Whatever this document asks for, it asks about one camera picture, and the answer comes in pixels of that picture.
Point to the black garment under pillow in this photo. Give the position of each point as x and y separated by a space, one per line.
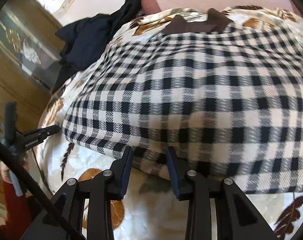
126 13

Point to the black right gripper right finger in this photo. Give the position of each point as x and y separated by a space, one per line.
236 216

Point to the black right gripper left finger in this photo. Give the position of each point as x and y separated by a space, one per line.
81 209

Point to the wooden wardrobe with glass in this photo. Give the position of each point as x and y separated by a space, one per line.
29 56

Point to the dark navy garment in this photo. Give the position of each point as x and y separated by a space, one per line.
85 41

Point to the black white checkered coat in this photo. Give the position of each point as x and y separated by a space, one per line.
224 89

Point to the leaf patterned plush blanket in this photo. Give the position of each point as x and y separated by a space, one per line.
149 209

